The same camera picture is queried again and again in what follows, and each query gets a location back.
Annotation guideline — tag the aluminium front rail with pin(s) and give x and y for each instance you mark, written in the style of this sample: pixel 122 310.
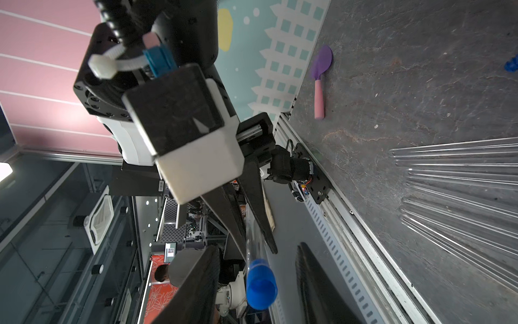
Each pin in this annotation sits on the aluminium front rail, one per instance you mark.
pixel 381 289

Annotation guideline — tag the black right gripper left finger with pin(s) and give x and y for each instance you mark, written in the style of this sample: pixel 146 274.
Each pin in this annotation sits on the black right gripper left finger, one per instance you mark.
pixel 196 275

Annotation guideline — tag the purple pink toy spatula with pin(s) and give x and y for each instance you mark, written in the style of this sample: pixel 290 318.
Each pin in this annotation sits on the purple pink toy spatula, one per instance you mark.
pixel 321 64

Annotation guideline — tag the test tube with blue stopper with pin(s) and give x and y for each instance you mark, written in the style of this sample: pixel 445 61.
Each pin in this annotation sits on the test tube with blue stopper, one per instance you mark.
pixel 261 286

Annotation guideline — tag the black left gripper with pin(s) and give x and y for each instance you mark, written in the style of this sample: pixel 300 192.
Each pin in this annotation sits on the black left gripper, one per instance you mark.
pixel 256 140

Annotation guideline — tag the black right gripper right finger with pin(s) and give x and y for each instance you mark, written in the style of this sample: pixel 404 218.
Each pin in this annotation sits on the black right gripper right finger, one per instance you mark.
pixel 319 299

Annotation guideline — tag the loose blue stopper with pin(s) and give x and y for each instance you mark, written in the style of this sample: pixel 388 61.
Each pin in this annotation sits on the loose blue stopper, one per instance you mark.
pixel 512 64

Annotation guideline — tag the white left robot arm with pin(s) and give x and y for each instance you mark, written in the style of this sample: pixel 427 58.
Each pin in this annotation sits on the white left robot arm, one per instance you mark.
pixel 149 77

